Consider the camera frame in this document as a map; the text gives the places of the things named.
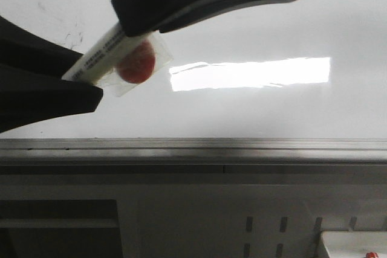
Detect white whiteboard marker pen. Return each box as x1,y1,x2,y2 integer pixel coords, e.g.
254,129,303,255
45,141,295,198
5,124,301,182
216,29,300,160
61,24,145,85

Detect small red object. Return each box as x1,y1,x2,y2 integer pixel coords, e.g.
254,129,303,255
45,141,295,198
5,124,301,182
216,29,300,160
365,252,379,258

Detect white perforated metal panel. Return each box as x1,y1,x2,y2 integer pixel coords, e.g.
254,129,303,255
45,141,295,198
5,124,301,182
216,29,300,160
117,185,386,257

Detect white whiteboard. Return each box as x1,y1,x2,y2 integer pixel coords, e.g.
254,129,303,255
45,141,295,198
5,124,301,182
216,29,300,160
1,0,386,138

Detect white plastic bin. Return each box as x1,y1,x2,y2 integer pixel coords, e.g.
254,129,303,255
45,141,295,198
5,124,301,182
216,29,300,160
317,231,386,257

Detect grey metal whiteboard tray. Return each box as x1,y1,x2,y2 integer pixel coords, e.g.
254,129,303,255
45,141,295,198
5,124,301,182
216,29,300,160
1,138,386,169

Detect red round magnet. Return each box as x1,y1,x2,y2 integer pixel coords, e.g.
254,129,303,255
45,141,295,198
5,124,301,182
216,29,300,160
115,40,156,84

